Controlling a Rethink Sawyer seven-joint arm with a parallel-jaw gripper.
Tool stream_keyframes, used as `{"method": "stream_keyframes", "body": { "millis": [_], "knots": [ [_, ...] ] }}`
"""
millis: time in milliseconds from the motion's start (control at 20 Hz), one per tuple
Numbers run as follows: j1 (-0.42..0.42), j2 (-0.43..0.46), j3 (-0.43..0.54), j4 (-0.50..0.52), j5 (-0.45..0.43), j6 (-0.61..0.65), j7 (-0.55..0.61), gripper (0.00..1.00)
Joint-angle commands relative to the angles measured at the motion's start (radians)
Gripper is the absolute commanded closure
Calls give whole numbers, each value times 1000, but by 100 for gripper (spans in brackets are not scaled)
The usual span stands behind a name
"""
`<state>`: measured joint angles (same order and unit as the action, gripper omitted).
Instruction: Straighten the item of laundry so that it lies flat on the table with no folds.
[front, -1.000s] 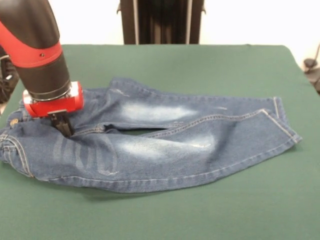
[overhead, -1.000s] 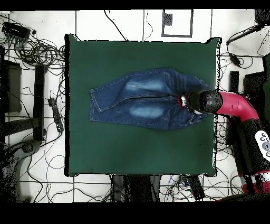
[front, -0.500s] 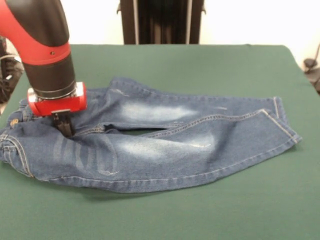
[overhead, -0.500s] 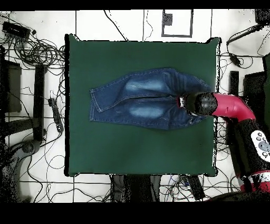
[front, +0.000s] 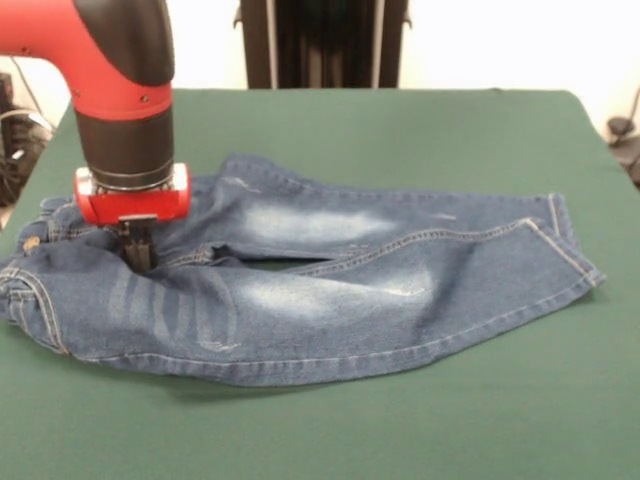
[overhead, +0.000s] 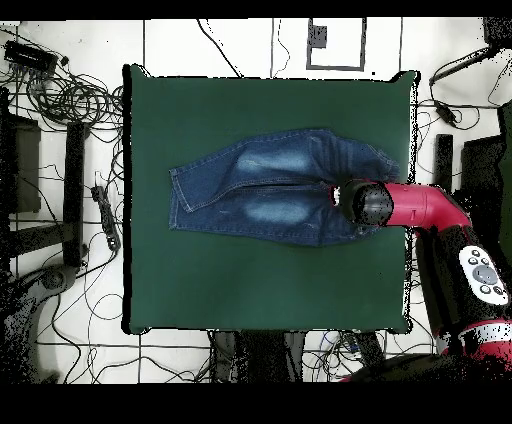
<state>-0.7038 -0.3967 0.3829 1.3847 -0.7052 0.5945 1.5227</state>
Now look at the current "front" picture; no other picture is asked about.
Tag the grey stand foot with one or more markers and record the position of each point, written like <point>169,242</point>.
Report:
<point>620,127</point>

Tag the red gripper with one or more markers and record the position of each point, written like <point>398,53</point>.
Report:
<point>130,207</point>

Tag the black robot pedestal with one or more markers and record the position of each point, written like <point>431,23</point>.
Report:
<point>325,45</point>

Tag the black equipment pile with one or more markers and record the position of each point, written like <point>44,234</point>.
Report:
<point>20,150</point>

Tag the blue denim jeans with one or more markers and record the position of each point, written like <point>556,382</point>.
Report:
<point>325,310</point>

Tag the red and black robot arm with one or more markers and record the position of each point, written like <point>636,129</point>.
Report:
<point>125,75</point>

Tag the dark green table cloth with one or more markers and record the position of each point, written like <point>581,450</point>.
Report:
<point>250,440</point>

